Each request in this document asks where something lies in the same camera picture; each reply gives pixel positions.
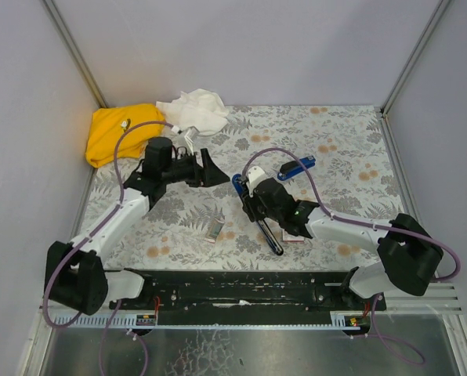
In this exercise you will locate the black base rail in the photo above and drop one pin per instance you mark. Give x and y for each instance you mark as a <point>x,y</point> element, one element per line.
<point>262,291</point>

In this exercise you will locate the blue stapler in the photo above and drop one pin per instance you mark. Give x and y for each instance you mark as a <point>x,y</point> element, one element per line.
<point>286,171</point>

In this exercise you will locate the floral patterned table mat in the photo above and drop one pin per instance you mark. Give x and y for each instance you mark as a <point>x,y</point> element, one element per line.
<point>207,228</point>

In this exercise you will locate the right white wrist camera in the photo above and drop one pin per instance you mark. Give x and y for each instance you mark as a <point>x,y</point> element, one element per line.
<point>255,175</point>

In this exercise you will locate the yellow t-shirt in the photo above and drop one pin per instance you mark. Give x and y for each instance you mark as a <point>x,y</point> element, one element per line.
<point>109,124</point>

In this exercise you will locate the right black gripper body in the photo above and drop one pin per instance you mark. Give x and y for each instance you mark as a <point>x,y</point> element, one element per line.
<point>250,201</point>

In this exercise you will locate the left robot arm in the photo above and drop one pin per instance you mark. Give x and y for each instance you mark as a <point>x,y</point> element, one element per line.
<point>75,276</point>

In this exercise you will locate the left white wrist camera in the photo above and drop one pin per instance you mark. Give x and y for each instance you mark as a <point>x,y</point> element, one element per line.
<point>186,138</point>

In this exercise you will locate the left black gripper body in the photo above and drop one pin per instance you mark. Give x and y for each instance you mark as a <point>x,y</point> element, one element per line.
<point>198,169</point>

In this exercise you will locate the staple box tray with staples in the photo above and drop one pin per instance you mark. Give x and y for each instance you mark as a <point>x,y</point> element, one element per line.
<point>214,230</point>

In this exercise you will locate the white crumpled cloth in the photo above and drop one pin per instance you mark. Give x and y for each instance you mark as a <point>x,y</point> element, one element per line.
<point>201,109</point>

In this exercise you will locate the red white staple box sleeve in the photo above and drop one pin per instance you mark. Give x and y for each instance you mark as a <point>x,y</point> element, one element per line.
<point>292,237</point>

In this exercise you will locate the white slotted cable duct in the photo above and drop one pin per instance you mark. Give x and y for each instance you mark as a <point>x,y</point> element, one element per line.
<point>231,318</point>

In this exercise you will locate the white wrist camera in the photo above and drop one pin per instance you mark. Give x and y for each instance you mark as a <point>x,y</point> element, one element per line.
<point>255,175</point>
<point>186,138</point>

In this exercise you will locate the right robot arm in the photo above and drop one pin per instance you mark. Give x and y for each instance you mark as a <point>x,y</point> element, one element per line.
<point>407,257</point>

